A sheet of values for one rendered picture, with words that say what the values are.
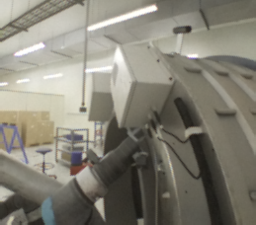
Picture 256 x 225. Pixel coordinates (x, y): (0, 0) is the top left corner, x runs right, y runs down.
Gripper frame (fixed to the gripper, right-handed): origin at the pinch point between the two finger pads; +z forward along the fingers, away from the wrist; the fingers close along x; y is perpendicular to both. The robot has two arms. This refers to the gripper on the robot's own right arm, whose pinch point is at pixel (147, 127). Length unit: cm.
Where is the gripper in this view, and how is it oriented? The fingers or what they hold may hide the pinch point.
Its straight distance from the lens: 56.9
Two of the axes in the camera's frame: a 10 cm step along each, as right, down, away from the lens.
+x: -2.9, -6.9, -6.6
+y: 5.6, 4.3, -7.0
